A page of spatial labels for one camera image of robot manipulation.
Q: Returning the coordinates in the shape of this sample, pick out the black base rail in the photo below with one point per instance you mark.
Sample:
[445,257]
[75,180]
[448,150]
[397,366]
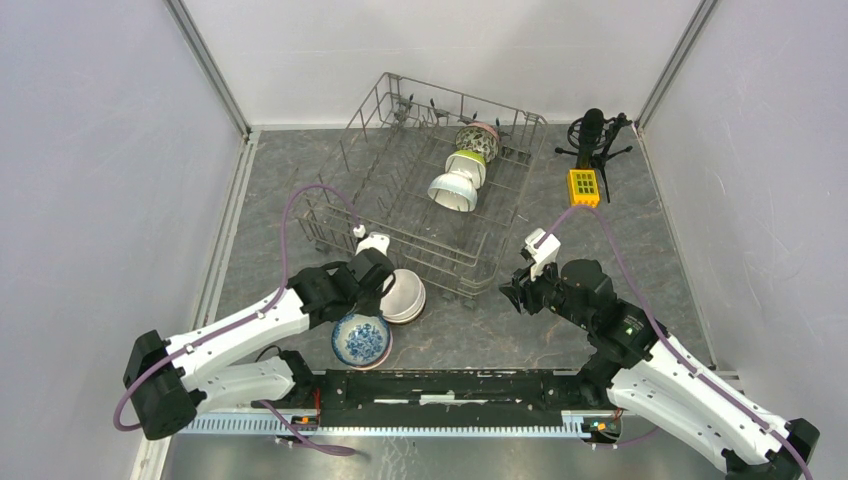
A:
[450,398]

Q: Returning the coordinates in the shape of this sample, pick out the floral brown patterned bowl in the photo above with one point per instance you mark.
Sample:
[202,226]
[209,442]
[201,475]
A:
[480,138]

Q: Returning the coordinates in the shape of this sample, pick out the yellow block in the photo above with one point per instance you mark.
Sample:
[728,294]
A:
[582,188]

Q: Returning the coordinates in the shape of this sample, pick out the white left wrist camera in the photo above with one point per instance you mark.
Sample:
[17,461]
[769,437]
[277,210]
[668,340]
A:
[370,240]

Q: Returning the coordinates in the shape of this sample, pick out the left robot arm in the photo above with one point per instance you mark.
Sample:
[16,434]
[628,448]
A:
[169,382]

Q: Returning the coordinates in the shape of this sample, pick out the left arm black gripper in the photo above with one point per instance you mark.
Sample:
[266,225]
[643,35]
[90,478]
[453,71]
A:
[374,306]

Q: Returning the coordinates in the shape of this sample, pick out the black microphone on tripod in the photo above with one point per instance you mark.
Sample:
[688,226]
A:
[592,136]

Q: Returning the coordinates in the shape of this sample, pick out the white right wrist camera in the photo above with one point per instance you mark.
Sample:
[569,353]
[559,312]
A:
[540,249]

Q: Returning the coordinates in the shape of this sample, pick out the grey wire dish rack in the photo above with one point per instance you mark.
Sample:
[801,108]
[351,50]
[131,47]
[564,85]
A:
[379,171]

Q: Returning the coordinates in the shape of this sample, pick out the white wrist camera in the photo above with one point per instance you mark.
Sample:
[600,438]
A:
[370,240]
[540,249]

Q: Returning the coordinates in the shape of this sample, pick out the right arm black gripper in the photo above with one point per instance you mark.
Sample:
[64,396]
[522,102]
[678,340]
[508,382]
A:
[522,291]

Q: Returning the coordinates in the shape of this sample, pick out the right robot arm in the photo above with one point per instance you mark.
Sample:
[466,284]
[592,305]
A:
[639,366]

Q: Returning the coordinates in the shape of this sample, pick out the blue floral bowl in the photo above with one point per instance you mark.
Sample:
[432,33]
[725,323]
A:
[355,324]

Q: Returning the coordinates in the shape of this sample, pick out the green and white bowl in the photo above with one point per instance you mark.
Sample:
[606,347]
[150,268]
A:
[468,163]

